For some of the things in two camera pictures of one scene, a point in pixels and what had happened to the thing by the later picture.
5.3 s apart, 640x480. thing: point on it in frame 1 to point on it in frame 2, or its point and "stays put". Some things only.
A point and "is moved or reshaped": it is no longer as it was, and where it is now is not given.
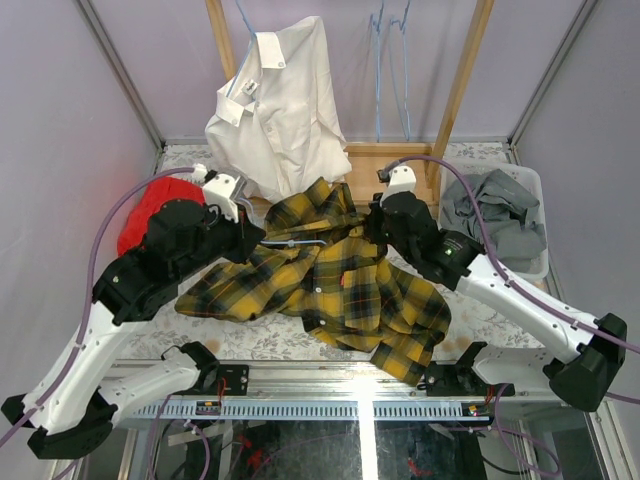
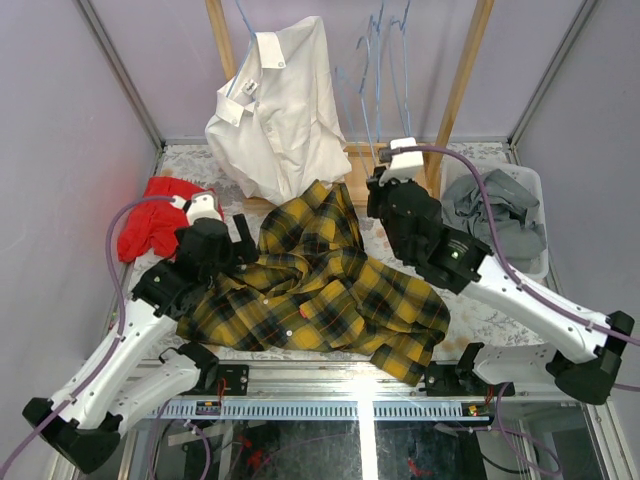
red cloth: [157, 194] stays put
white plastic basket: [539, 267] stays put
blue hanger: [282, 243] to [364, 108]
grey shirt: [505, 205] stays put
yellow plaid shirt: [320, 261] is moved or reshaped
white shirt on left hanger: [276, 127] stays put
